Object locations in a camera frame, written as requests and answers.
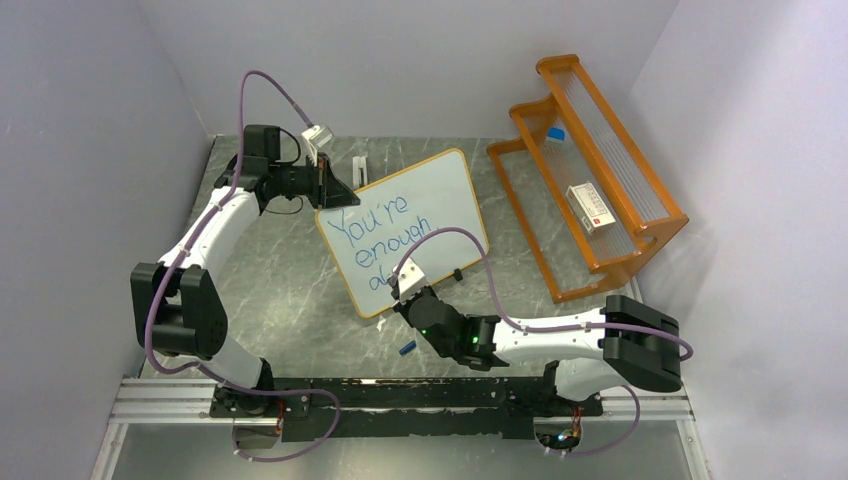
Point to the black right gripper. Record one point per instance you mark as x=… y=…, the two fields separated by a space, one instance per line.
x=405 y=305

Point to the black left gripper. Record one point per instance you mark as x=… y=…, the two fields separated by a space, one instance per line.
x=326 y=190

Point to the blue marker cap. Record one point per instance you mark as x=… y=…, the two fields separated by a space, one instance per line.
x=406 y=349

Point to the yellow-framed whiteboard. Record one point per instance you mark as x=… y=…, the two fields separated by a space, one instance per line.
x=429 y=209

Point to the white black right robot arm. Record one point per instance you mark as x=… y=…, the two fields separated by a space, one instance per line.
x=622 y=343

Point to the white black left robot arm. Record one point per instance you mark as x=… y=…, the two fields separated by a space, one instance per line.
x=181 y=321

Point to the white whiteboard eraser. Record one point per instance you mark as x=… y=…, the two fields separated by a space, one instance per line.
x=359 y=171

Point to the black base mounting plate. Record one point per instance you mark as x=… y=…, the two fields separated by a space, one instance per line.
x=305 y=408

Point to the white red box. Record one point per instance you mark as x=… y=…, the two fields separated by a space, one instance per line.
x=589 y=207

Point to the blue-capped item on shelf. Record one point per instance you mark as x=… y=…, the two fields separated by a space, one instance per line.
x=556 y=134

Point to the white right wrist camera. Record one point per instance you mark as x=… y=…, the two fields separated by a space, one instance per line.
x=408 y=281

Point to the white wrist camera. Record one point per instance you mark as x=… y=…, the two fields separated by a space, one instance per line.
x=408 y=281
x=314 y=138

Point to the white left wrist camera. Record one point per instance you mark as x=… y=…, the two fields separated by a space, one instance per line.
x=314 y=138

